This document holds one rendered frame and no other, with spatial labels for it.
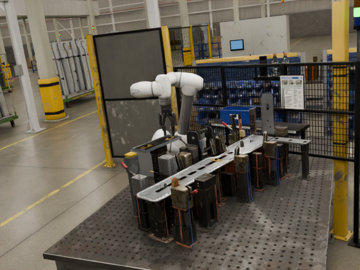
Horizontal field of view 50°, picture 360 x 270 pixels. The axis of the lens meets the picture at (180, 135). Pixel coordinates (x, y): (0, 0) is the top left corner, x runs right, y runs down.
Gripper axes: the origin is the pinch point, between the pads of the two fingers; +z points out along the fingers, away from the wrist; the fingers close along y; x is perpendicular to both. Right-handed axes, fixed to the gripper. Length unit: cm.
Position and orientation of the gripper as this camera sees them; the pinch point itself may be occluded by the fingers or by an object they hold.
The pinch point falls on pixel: (169, 131)
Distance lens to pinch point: 283.1
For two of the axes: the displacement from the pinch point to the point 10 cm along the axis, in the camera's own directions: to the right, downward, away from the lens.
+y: 9.2, 0.1, -4.0
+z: 1.1, 9.6, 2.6
